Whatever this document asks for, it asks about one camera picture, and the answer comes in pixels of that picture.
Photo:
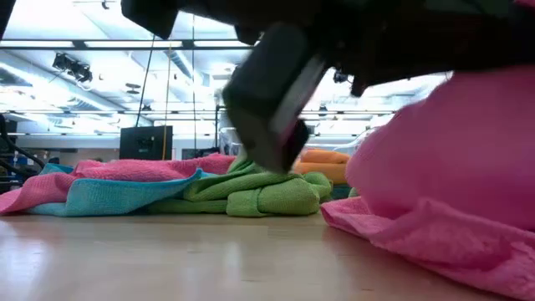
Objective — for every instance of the orange microfiber towel with label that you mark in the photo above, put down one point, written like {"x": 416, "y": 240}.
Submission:
{"x": 324, "y": 169}

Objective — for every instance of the blue microfiber towel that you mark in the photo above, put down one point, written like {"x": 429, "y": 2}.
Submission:
{"x": 113, "y": 196}
{"x": 340, "y": 191}

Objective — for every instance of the small green microfiber towel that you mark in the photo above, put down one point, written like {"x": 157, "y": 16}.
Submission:
{"x": 271, "y": 196}

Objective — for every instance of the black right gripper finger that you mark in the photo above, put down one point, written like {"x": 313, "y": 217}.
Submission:
{"x": 359, "y": 85}

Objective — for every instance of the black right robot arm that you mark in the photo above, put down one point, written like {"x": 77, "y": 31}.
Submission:
{"x": 418, "y": 37}

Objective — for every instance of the pink microfiber towel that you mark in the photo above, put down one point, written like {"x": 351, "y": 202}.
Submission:
{"x": 138, "y": 169}
{"x": 451, "y": 167}

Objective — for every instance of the black ceiling fixture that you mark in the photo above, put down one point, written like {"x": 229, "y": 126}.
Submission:
{"x": 75, "y": 69}

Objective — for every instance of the dark background equipment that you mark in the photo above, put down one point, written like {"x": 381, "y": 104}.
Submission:
{"x": 10, "y": 159}

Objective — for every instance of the black overhead rig beam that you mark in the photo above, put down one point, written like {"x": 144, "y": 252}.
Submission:
{"x": 125, "y": 44}

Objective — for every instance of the black monitor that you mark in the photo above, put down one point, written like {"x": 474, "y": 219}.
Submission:
{"x": 146, "y": 142}

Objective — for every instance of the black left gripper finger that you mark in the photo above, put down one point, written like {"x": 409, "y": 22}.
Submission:
{"x": 276, "y": 154}

